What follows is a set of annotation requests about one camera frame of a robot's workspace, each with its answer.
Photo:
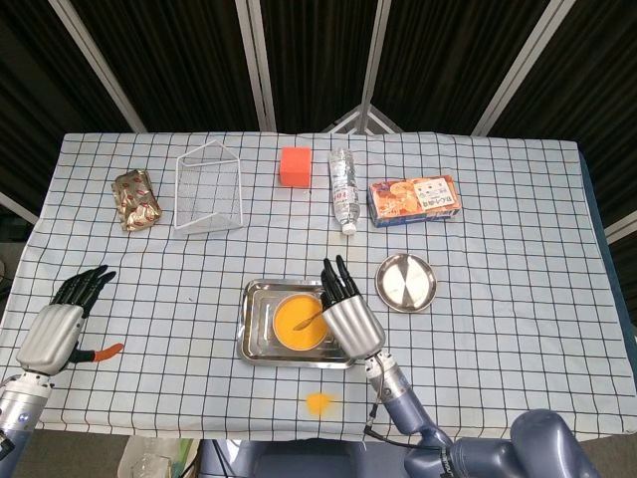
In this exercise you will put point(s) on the yellow powder pile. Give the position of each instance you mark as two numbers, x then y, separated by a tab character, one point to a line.
318	403

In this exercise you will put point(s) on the orange foam cube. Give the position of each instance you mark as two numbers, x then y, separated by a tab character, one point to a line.
295	168

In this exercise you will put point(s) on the clear plastic bag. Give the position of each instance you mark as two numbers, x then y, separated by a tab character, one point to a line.
149	460

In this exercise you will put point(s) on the orange and blue cardboard box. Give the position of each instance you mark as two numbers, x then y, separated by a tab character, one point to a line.
413	201

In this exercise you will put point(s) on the gold foil snack bag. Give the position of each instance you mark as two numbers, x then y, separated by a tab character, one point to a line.
135	201

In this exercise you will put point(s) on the metal spoon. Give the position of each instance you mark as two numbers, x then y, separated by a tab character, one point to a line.
301	326

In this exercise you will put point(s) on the black folding partition screen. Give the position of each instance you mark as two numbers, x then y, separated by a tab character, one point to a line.
174	60

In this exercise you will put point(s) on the orange-yellow liquid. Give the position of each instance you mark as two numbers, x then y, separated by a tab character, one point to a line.
293	341

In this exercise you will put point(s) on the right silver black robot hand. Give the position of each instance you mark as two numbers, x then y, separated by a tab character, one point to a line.
353	326

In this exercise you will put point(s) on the blue-grey robot torso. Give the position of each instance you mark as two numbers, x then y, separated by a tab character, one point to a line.
298	460

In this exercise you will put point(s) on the white round bowl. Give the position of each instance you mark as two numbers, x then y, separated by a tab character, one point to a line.
274	323

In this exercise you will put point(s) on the checked light blue tablecloth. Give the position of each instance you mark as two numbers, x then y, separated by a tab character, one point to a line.
497	323

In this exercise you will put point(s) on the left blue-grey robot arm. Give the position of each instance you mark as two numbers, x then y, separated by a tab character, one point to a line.
20	413

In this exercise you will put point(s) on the round stainless steel plate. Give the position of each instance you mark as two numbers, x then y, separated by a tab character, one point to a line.
408	284

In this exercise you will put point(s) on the rectangular stainless steel tray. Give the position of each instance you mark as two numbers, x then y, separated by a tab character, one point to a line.
256	348

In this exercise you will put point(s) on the clear plastic water bottle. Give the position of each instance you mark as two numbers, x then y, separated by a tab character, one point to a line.
344	189

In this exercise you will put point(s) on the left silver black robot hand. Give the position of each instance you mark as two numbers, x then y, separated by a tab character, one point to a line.
50	333

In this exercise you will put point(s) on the white metal frame stand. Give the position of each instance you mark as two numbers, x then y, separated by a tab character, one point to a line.
365	119

